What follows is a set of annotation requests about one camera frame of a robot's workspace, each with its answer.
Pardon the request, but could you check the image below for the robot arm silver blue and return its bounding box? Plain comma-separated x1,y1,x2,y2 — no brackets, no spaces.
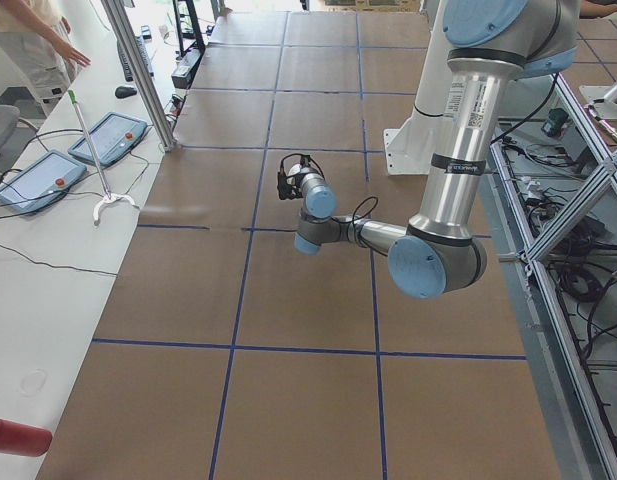
579,80,617,120
277,1,580,299

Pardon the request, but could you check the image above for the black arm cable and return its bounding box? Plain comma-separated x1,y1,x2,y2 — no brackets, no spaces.
280,152,382,246

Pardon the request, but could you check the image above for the grey office chair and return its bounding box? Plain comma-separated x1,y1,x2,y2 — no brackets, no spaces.
0,104,38,161

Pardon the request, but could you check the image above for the teach pendant tablet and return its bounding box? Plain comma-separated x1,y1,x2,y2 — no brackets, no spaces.
0,150,86,214
89,112,148,168

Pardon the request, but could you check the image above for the person in beige shirt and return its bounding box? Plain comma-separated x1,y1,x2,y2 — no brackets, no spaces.
0,0,91,113

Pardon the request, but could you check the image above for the near teach pendant tablet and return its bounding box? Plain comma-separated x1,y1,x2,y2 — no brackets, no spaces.
0,150,86,214

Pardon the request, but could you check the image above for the red bottle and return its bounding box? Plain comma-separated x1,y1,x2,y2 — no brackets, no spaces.
0,419,53,457

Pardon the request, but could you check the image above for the white camera mast pillar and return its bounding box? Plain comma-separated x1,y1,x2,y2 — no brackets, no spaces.
384,0,452,175

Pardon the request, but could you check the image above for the white stand with rod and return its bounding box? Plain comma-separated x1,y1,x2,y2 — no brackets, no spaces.
67,89,139,227

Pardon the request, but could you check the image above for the black keyboard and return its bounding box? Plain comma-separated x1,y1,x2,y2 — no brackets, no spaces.
116,34,155,84

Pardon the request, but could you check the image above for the aluminium frame post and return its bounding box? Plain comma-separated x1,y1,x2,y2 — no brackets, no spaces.
101,0,176,152

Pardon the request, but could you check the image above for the far teach pendant tablet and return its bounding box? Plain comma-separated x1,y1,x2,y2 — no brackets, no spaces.
89,112,148,168

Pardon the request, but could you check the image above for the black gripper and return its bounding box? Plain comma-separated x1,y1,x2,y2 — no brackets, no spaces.
277,167,308,200

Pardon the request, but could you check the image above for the black computer mouse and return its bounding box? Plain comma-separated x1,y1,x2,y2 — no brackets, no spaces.
114,85,137,99

